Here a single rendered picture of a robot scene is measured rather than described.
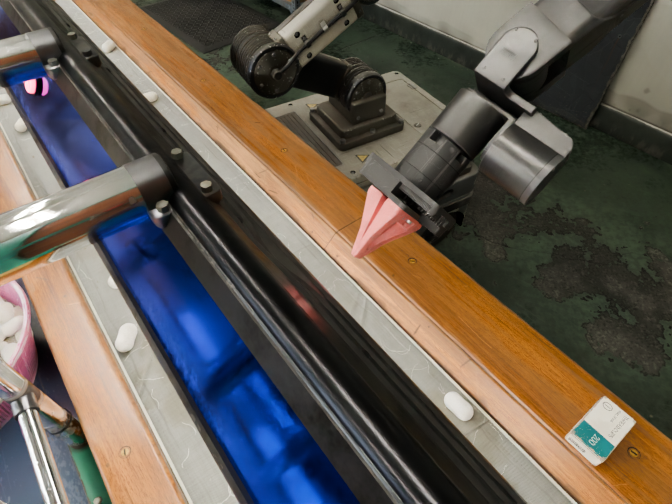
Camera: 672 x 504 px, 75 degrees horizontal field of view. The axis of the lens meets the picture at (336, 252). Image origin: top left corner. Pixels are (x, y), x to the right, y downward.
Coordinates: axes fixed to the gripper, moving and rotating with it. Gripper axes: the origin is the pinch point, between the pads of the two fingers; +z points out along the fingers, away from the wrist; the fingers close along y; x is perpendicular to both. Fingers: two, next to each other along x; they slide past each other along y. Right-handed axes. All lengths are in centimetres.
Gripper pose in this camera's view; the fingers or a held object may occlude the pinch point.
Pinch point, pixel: (359, 250)
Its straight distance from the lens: 48.8
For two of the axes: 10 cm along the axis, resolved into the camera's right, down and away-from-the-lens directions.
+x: 5.0, 2.0, 8.4
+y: 6.0, 6.3, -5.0
